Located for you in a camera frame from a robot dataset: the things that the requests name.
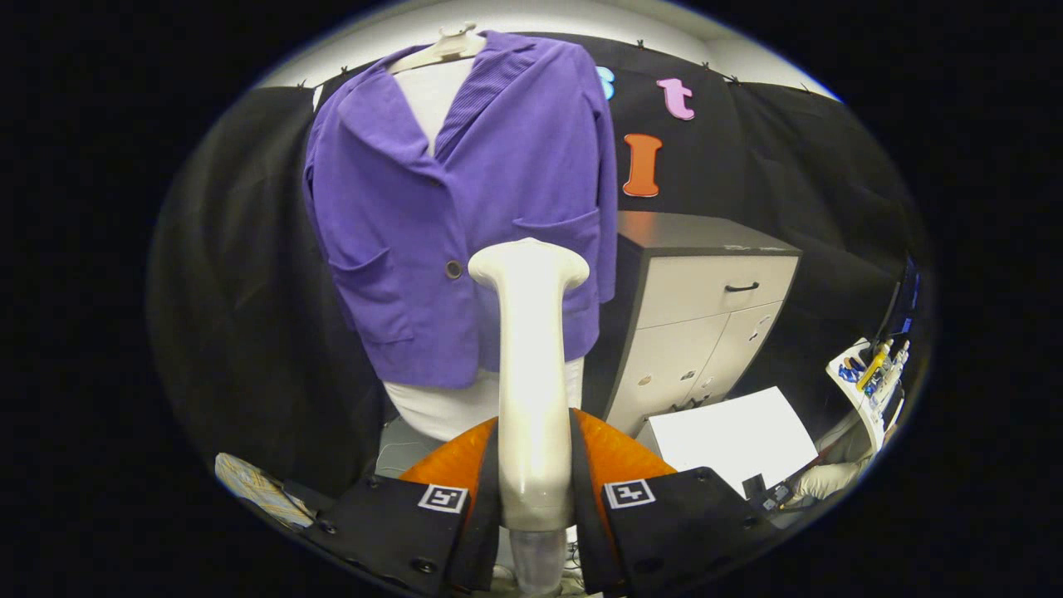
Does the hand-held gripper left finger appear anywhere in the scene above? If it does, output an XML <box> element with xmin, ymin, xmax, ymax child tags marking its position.
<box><xmin>301</xmin><ymin>415</ymin><xmax>502</xmax><ymax>598</ymax></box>

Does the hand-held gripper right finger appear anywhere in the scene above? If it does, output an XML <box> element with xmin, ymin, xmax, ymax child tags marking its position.
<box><xmin>569</xmin><ymin>409</ymin><xmax>781</xmax><ymax>598</ymax></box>

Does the white garment steamer head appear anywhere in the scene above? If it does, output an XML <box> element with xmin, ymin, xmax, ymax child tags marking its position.
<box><xmin>468</xmin><ymin>238</ymin><xmax>590</xmax><ymax>532</ymax></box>

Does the purple jacket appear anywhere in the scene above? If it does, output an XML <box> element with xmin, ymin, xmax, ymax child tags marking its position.
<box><xmin>302</xmin><ymin>31</ymin><xmax>620</xmax><ymax>390</ymax></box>

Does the cream garment hanger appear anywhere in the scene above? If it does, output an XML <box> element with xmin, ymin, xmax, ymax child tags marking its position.
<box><xmin>386</xmin><ymin>22</ymin><xmax>487</xmax><ymax>76</ymax></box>

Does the white paper sheet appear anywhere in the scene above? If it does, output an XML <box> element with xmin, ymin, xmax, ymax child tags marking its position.
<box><xmin>646</xmin><ymin>386</ymin><xmax>821</xmax><ymax>498</ymax></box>

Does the small black device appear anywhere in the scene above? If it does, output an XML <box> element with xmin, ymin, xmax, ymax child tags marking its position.
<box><xmin>742</xmin><ymin>473</ymin><xmax>791</xmax><ymax>514</ymax></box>

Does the patterned cloth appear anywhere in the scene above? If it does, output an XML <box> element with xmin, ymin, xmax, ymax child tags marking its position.
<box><xmin>214</xmin><ymin>453</ymin><xmax>316</xmax><ymax>530</ymax></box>

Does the grey cabinet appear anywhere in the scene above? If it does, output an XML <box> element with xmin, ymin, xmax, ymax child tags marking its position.
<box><xmin>581</xmin><ymin>210</ymin><xmax>804</xmax><ymax>439</ymax></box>

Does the white side table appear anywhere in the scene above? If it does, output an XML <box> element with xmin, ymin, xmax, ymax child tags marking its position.
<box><xmin>825</xmin><ymin>336</ymin><xmax>914</xmax><ymax>453</ymax></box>

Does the yellow tool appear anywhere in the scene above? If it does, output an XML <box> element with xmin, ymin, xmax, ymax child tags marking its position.
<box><xmin>855</xmin><ymin>342</ymin><xmax>894</xmax><ymax>393</ymax></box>

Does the black backdrop cloth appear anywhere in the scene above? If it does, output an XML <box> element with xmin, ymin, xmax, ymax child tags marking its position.
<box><xmin>148</xmin><ymin>33</ymin><xmax>923</xmax><ymax>499</ymax></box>

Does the dark monitor screen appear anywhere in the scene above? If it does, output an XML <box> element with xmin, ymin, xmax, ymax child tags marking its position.
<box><xmin>880</xmin><ymin>257</ymin><xmax>923</xmax><ymax>341</ymax></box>

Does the row of black clips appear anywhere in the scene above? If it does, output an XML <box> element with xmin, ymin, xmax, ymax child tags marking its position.
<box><xmin>295</xmin><ymin>37</ymin><xmax>811</xmax><ymax>92</ymax></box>

